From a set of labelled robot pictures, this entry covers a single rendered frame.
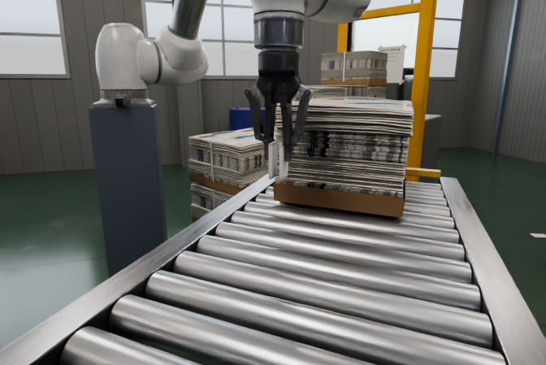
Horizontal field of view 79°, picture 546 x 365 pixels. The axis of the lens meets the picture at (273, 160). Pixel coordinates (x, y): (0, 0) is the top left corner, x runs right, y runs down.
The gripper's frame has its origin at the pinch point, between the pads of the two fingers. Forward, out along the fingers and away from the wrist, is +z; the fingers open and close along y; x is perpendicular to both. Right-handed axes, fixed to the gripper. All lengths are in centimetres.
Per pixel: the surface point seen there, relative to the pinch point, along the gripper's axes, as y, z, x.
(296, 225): -3.7, 13.4, -1.2
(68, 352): 10.1, 13.9, 38.4
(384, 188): -19.6, 6.6, -10.9
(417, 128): -34, 18, -215
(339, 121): -9.7, -6.9, -10.2
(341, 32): 31, -58, -239
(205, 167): 61, 23, -69
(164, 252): 13.6, 13.0, 18.1
